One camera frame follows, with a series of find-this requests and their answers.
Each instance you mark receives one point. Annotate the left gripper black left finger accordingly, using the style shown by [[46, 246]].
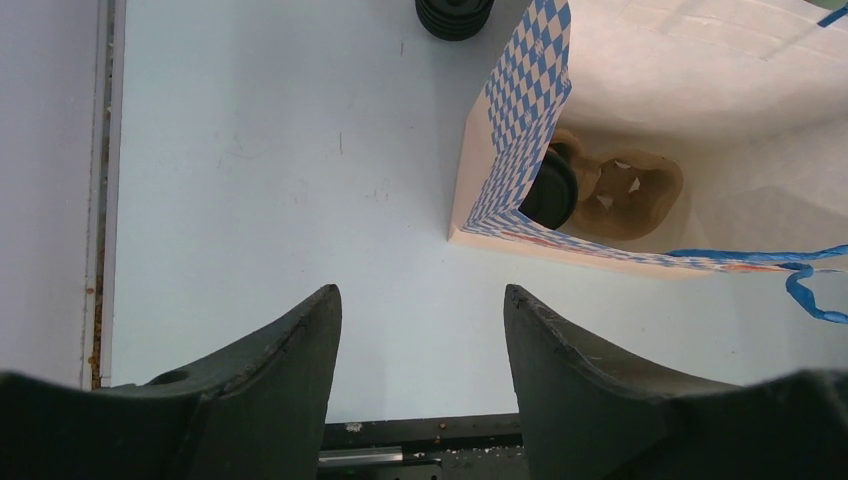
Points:
[[254, 409]]

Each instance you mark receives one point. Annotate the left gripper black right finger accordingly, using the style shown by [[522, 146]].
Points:
[[590, 409]]

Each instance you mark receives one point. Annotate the separated brown pulp cup carrier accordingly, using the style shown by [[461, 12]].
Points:
[[622, 195]]

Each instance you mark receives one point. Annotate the black cup lid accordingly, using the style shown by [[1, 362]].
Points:
[[553, 195]]

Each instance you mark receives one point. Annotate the paper takeout bag blue handles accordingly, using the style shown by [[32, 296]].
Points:
[[748, 97]]

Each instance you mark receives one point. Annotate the stack of black cup lids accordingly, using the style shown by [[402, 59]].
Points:
[[453, 20]]

